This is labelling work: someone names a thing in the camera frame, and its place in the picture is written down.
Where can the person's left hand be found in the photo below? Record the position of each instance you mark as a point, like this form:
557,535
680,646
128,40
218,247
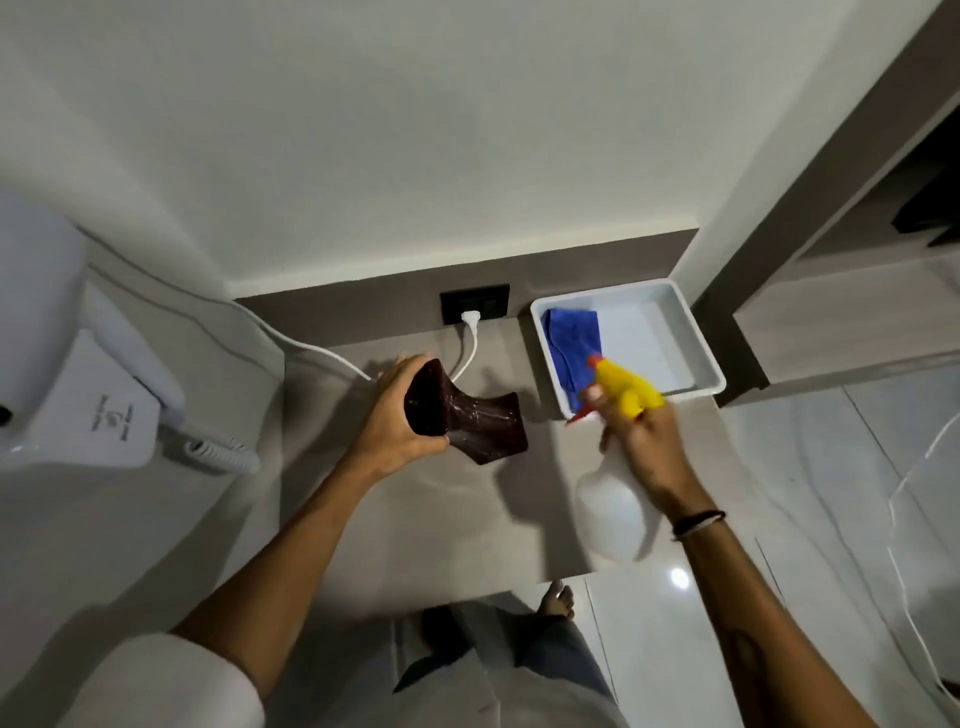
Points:
382,439

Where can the person's right hand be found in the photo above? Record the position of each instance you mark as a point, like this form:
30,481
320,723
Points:
660,457

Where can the person's right fingers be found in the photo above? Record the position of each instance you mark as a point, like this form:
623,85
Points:
611,435

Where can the person's left thumb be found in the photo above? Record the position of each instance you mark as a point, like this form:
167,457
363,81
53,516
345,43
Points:
433,446

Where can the dark brown glossy vase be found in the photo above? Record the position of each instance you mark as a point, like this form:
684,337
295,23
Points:
480,427

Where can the yellow-headed translucent spray bottle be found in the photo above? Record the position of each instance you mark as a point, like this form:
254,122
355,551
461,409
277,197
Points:
609,510

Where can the person's left forearm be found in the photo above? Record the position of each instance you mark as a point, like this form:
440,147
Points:
285,562

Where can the person's right forearm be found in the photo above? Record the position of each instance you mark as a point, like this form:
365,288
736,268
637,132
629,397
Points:
757,630

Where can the blue cleaning cloth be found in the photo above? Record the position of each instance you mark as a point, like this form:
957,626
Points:
571,341

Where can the white plastic tray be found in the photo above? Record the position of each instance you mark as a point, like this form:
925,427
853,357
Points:
660,337

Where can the white power plug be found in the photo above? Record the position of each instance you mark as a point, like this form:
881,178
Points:
470,319

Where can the person's bare foot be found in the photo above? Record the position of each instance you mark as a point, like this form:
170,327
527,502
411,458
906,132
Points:
557,600

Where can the grey wooden shelf unit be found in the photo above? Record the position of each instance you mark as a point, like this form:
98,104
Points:
840,315

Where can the white shirt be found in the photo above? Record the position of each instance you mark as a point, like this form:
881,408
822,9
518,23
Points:
157,686

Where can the white hair dryer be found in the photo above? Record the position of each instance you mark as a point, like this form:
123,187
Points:
45,300

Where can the black wall outlet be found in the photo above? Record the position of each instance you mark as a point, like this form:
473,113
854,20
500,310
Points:
491,298

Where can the white hair dryer wall mount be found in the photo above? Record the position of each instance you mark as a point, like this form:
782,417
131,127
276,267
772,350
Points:
97,427

